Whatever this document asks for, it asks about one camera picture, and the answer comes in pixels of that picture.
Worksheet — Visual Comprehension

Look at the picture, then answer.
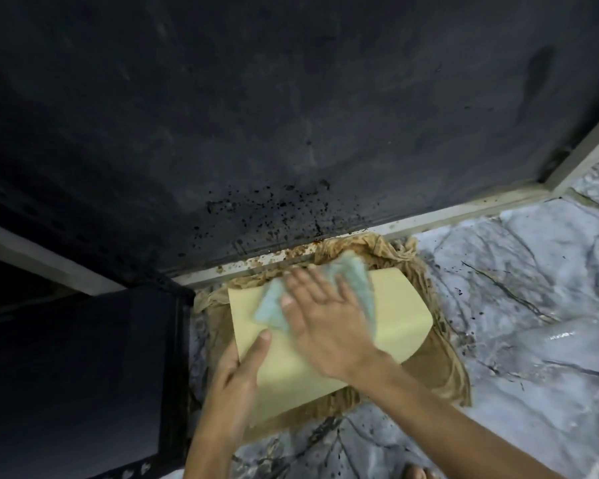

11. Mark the person's right hand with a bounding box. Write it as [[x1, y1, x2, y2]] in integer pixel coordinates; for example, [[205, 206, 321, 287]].
[[281, 265, 396, 391]]

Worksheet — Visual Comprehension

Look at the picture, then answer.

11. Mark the light blue cleaning cloth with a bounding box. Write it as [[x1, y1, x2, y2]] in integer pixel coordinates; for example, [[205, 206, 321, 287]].
[[253, 251, 378, 341]]

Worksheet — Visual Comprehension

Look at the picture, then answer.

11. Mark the black cabinet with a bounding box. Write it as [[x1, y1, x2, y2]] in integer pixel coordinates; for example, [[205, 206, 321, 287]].
[[0, 254, 196, 479]]

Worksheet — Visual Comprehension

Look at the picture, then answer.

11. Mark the person's left hand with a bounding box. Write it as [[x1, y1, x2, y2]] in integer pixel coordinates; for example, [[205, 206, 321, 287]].
[[199, 329, 273, 445]]

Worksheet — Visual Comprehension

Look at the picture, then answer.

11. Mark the person's left forearm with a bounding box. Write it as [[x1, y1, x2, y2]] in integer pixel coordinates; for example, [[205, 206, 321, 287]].
[[182, 434, 238, 479]]

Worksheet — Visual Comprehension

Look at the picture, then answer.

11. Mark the pale yellow card sheet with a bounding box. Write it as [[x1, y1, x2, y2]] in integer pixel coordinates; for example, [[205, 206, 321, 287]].
[[228, 268, 434, 428]]

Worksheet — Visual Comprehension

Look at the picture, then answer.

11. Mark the person's right forearm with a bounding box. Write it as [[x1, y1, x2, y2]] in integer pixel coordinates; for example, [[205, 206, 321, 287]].
[[358, 365, 560, 479]]

